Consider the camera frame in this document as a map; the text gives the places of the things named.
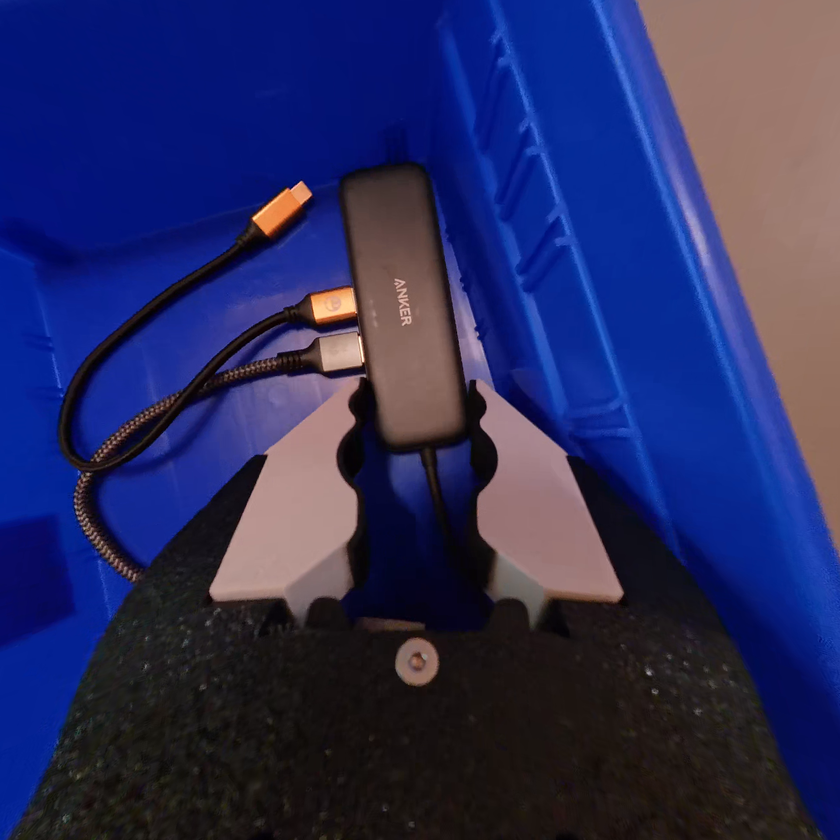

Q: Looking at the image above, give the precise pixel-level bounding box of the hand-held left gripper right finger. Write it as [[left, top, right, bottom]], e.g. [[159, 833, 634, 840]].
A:
[[467, 379, 626, 630]]

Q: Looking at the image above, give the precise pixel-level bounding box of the blue plastic bin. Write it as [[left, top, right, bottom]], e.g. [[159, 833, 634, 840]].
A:
[[0, 0, 840, 840]]

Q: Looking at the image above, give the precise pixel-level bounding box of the slim dark grey usb hub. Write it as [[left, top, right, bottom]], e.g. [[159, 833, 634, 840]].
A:
[[338, 162, 470, 578]]

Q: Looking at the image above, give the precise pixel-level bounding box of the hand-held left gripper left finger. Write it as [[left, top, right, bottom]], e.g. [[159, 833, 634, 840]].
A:
[[209, 379, 371, 629]]

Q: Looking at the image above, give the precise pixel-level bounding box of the grey braided usb cable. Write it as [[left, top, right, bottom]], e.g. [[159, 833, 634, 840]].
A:
[[73, 331, 366, 584]]

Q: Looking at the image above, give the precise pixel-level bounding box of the black cable with orange plugs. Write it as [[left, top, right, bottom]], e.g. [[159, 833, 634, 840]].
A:
[[58, 180, 358, 473]]

